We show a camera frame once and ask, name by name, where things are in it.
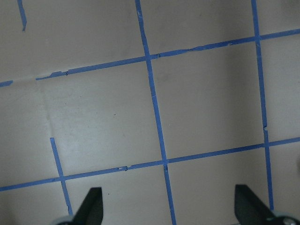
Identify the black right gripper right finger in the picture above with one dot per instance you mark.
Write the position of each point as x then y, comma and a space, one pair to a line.
249, 209

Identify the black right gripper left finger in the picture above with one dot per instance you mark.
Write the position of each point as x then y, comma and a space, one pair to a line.
91, 209

